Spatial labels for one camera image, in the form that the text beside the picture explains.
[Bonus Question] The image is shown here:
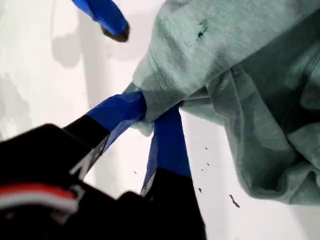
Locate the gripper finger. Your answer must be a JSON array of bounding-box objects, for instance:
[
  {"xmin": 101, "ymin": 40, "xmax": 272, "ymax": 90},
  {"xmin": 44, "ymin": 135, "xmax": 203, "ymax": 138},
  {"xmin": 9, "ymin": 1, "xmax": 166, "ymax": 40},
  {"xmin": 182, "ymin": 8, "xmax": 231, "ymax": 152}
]
[
  {"xmin": 140, "ymin": 103, "xmax": 201, "ymax": 209},
  {"xmin": 71, "ymin": 0, "xmax": 131, "ymax": 43},
  {"xmin": 62, "ymin": 91, "xmax": 147, "ymax": 181}
]

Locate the pale green T-shirt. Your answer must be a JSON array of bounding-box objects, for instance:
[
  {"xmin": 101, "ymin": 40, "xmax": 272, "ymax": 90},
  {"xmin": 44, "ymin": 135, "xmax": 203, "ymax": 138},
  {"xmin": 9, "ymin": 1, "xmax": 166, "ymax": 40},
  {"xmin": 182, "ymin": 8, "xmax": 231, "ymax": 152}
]
[{"xmin": 121, "ymin": 0, "xmax": 320, "ymax": 207}]

